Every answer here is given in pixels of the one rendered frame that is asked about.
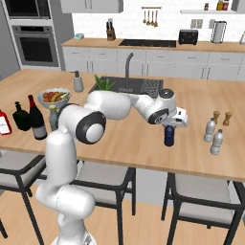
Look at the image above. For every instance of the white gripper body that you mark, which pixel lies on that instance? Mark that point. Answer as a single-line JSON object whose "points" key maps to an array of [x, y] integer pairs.
{"points": [[177, 122]]}

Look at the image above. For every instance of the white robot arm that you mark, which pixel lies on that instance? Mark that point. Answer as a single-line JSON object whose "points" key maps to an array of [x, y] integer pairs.
{"points": [[62, 166]]}

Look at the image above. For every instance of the clear plastic bottle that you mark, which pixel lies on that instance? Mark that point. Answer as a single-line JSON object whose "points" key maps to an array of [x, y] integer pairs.
{"points": [[209, 130], [217, 143]]}

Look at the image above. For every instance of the wooden pepper mill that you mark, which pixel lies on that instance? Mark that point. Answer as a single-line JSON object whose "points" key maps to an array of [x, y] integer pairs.
{"points": [[227, 119], [216, 117]]}

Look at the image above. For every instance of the dark sink basin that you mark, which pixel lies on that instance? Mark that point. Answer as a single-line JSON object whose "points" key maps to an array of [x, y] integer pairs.
{"points": [[143, 85]]}

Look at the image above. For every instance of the grey base cupboard run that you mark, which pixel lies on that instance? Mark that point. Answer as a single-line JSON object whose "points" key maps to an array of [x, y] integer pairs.
{"points": [[178, 65]]}

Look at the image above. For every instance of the grey tap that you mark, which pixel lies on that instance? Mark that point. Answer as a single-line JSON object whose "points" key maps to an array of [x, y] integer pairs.
{"points": [[128, 68]]}

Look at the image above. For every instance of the green potted plant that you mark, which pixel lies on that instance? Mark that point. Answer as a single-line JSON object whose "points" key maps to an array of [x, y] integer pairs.
{"points": [[103, 84]]}

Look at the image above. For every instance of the black hob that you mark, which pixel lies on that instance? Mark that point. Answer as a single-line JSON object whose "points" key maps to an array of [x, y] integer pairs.
{"points": [[147, 43]]}

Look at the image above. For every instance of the black toaster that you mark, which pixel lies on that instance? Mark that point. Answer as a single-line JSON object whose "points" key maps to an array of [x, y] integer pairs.
{"points": [[188, 37]]}

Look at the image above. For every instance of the hanging wooden utensil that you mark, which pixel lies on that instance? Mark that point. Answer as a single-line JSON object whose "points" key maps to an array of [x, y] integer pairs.
{"points": [[144, 18], [148, 19], [152, 18], [156, 19]]}

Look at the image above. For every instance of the white rounded countertop object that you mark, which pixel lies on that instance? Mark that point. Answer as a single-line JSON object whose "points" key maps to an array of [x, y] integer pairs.
{"points": [[242, 39]]}

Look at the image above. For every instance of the wooden knife block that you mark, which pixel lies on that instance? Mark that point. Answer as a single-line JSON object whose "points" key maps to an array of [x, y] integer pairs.
{"points": [[111, 33]]}

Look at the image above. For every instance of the small dark jar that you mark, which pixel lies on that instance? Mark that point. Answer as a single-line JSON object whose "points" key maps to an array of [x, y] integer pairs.
{"points": [[206, 6]]}

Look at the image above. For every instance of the yellow jar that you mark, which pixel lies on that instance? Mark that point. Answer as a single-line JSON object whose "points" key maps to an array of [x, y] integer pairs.
{"points": [[219, 5]]}

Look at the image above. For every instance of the pale blue glass bottle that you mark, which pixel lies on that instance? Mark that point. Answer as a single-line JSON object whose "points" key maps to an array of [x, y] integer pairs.
{"points": [[53, 119]]}

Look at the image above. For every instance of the glass bowl of fruit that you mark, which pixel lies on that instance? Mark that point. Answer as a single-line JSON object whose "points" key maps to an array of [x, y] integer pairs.
{"points": [[53, 96]]}

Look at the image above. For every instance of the red jar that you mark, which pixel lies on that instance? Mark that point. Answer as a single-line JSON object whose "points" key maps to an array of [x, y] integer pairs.
{"points": [[226, 5]]}

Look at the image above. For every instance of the small teal box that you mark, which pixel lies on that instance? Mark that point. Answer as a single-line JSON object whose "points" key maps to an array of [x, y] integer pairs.
{"points": [[79, 36]]}

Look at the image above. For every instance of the dark red-capped wine bottle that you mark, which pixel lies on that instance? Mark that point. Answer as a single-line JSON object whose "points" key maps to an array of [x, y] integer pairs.
{"points": [[37, 124]]}

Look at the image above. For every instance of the dark green glass bottle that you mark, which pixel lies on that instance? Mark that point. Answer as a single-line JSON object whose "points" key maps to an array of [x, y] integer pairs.
{"points": [[21, 118]]}

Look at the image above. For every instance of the red bottle with white label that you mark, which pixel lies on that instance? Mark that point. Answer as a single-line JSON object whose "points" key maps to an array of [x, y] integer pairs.
{"points": [[4, 124]]}

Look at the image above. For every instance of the black microwave oven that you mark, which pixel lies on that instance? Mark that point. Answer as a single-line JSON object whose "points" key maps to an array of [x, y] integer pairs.
{"points": [[27, 8]]}

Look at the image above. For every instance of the grey stool with black frame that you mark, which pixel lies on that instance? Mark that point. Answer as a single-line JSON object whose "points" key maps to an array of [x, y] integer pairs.
{"points": [[19, 173], [204, 199], [105, 182]]}

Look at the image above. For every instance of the grey double wall socket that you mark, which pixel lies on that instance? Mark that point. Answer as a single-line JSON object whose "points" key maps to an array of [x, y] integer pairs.
{"points": [[196, 24]]}

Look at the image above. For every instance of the grey single wall socket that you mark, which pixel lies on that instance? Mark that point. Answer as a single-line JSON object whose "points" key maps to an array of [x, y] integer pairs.
{"points": [[212, 23]]}

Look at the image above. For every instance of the white wall shelf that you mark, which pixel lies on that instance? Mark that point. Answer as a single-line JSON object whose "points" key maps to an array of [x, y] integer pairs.
{"points": [[207, 11]]}

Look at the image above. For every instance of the wooden utensil rail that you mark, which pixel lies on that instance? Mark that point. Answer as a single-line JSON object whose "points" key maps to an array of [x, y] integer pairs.
{"points": [[151, 7]]}

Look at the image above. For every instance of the white wall cupboards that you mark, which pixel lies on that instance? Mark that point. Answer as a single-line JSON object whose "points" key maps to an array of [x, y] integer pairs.
{"points": [[91, 5]]}

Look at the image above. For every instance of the steel wall oven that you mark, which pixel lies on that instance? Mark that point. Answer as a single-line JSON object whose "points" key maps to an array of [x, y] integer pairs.
{"points": [[35, 48]]}

